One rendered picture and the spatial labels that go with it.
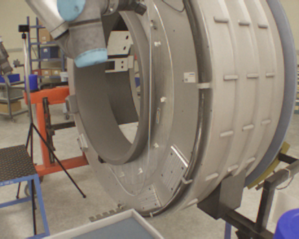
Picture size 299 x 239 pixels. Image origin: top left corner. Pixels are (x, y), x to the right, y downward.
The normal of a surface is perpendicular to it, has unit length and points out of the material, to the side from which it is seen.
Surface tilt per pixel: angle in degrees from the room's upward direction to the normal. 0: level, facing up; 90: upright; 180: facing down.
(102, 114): 50
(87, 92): 72
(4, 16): 90
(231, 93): 86
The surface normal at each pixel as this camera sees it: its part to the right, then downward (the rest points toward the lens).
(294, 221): 0.00, -0.96
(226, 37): 0.52, -0.08
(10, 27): -0.29, 0.27
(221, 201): 0.55, 0.24
